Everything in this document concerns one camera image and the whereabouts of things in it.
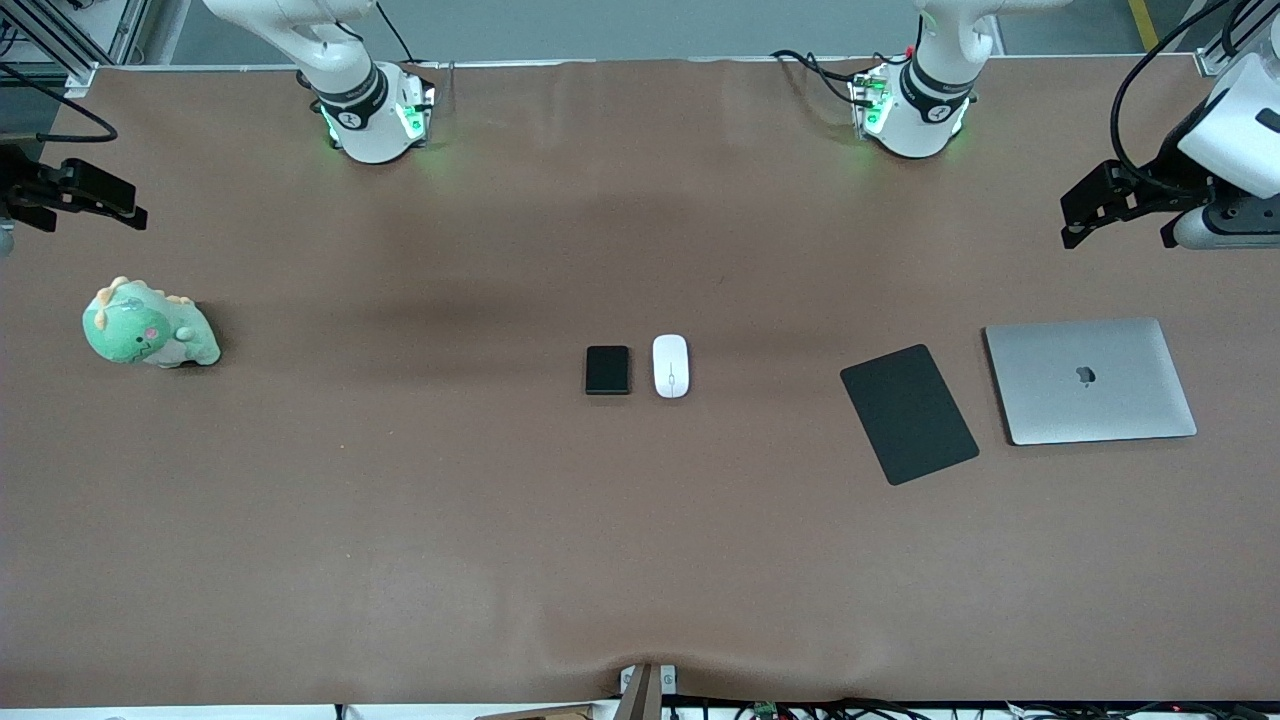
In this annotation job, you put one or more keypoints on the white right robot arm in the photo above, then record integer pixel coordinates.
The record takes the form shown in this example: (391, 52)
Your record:
(360, 120)

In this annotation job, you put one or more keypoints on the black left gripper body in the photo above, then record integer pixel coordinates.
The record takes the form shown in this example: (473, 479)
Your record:
(1172, 166)

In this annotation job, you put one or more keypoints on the brown table cover mat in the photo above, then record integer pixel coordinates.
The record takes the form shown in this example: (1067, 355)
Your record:
(500, 520)

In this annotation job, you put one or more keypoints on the silver laptop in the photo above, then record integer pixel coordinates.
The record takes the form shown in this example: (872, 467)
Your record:
(1090, 385)

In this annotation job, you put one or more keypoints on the white computer mouse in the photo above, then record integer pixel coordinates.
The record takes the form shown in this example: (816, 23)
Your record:
(671, 365)

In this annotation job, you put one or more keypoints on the black mouse pad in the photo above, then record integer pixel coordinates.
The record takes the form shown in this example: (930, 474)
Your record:
(908, 415)

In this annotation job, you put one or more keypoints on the black phone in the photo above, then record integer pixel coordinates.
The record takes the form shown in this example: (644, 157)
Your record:
(608, 370)

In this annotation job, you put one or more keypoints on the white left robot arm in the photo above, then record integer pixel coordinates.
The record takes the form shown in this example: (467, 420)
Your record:
(930, 120)

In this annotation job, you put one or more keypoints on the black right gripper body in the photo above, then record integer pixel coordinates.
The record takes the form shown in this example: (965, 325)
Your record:
(20, 184)

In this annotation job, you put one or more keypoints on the green dinosaur plush toy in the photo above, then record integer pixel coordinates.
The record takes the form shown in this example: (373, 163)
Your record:
(135, 325)

